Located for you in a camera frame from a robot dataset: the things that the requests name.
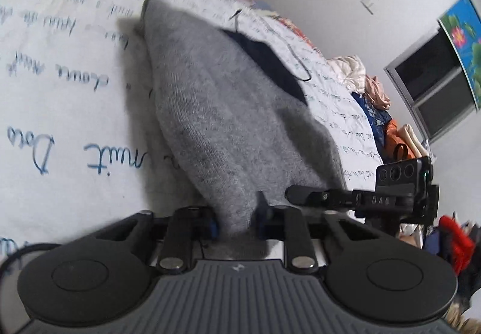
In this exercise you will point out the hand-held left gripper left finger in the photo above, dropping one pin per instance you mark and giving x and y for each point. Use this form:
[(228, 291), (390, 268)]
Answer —
[(214, 228)]

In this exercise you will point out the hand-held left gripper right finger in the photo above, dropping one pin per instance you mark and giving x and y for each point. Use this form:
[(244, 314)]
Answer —
[(260, 214)]

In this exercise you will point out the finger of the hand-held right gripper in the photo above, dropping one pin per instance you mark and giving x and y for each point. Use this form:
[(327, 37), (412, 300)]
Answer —
[(319, 196)]

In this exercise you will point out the grey sweater with navy sleeves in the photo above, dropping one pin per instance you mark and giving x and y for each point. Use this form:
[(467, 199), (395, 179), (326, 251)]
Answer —
[(225, 131)]

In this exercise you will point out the cream folded towel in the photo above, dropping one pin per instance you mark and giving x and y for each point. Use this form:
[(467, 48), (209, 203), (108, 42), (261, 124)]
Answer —
[(411, 142)]

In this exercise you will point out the orange cloth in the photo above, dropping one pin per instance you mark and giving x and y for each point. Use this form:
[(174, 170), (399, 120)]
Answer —
[(392, 132)]

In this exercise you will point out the blue cloth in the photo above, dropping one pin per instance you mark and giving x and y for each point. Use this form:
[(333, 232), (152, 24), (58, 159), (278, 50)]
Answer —
[(372, 119)]

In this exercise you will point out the pink cloth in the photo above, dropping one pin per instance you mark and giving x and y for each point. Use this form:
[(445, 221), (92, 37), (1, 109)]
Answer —
[(375, 93)]

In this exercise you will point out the dark sliding window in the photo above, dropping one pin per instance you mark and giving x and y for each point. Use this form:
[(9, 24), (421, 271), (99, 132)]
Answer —
[(428, 74)]

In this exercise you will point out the cream fluffy cloth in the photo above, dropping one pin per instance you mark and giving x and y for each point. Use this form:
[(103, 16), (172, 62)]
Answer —
[(349, 70)]

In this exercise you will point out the red patterned cloth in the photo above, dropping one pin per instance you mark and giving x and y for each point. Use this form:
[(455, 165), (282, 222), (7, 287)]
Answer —
[(300, 33)]

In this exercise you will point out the white script-printed bed sheet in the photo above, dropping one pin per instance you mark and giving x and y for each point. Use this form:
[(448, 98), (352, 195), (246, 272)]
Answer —
[(56, 93)]

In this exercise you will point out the floral wall poster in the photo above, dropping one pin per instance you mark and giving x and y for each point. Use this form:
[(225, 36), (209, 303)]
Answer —
[(464, 37)]

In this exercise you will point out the white wall switch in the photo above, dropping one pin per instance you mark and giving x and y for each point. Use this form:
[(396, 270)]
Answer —
[(367, 5)]

